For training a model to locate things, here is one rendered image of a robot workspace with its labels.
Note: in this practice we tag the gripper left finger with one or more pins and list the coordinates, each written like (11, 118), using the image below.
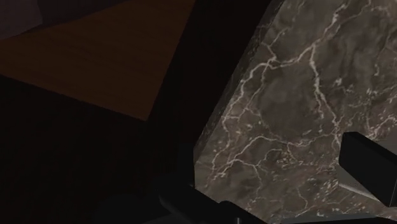
(198, 206)

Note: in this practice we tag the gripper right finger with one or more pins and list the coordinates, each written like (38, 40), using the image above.
(372, 167)

